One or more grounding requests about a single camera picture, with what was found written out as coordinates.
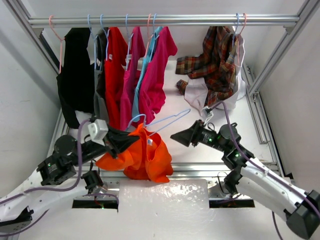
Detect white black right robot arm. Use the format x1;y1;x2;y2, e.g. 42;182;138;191
171;120;320;240

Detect blue hanger right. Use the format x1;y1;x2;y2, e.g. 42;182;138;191
232;13;240;47

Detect grey hanging garment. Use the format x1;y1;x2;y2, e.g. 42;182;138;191
93;27;109;123

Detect magenta hanging shirt left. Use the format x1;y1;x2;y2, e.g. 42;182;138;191
120;26;146;131

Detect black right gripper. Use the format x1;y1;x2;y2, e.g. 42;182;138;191
171;120;229;154

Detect magenta hanging shirt right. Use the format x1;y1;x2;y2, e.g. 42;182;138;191
138;26;178;124

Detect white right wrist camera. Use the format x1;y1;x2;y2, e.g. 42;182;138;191
200;106;214;121

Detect teal hanging garment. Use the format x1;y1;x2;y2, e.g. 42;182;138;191
132;26;166;124

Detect black hanging garment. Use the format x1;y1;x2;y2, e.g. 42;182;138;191
56;28;95;129

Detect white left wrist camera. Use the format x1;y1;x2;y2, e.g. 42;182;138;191
87;119;109;146

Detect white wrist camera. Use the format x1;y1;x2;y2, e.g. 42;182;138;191
87;119;109;146
200;106;214;121

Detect pink hanger far left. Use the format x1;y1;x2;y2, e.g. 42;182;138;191
48;14;66;75

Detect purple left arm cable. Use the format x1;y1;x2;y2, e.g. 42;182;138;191
0;118;120;237

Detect magenta hanging shirt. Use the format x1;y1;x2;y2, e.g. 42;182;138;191
120;26;146;131
138;26;178;124

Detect aluminium frame front rail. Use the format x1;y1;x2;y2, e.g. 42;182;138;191
72;161;278;179

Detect orange t shirt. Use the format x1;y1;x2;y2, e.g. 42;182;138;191
96;123;174;184

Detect white hanging garment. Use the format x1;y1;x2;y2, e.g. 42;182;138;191
176;27;246;113

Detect aluminium hanging rail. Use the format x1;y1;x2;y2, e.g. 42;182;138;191
28;13;300;29

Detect red hanging t shirt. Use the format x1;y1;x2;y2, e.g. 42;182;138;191
104;27;128;130

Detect plaid flannel shirt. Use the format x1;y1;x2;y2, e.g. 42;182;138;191
175;26;237;107

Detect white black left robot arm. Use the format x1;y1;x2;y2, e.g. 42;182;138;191
0;120;139;238

